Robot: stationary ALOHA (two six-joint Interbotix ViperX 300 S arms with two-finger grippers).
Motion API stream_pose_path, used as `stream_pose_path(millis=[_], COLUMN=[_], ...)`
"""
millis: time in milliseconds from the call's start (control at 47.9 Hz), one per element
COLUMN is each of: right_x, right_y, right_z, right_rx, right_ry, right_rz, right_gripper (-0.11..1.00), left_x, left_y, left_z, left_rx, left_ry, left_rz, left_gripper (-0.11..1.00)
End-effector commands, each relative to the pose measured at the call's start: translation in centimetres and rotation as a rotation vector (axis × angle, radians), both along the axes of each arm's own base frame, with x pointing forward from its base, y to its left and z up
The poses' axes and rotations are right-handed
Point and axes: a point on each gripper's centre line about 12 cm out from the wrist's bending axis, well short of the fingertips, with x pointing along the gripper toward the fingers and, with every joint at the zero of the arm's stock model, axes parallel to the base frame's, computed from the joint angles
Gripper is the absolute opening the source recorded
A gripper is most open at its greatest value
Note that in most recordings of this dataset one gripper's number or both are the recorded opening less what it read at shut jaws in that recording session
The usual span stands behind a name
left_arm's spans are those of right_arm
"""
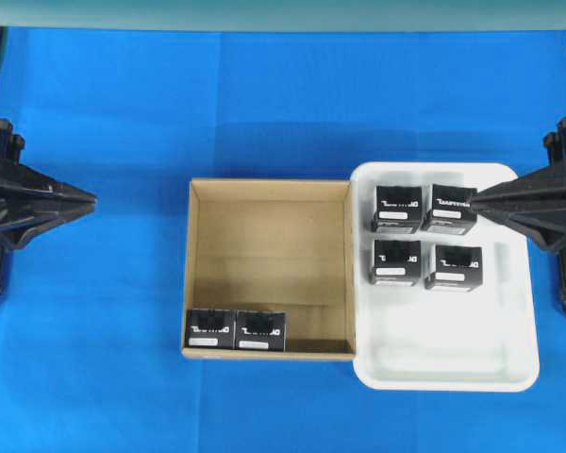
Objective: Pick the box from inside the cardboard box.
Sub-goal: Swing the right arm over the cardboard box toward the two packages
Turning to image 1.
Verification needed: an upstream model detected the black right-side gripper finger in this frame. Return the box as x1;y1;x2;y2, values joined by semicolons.
470;160;566;251

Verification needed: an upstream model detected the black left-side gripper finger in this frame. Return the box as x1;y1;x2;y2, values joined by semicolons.
0;159;97;250

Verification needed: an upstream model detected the black box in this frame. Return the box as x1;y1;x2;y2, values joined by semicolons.
184;309;236;350
234;310;287;352

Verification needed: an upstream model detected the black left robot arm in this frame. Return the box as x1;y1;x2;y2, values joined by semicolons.
0;26;97;295

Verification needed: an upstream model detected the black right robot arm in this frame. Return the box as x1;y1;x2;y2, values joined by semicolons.
470;117;566;314

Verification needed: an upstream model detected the black box tray top-right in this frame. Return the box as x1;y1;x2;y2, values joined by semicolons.
421;184;477;236

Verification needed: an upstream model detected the black box tray bottom-right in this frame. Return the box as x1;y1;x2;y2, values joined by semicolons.
424;244;484;293

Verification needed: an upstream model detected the black box tray top-left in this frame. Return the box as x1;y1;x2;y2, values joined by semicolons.
371;186;424;234

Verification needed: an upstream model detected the black box tray bottom-left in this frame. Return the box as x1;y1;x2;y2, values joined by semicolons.
370;240;422;287

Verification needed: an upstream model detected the open brown cardboard box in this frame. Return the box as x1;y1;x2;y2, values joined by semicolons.
180;178;356;361

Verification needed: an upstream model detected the blue table cloth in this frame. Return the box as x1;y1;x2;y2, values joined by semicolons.
0;28;566;452

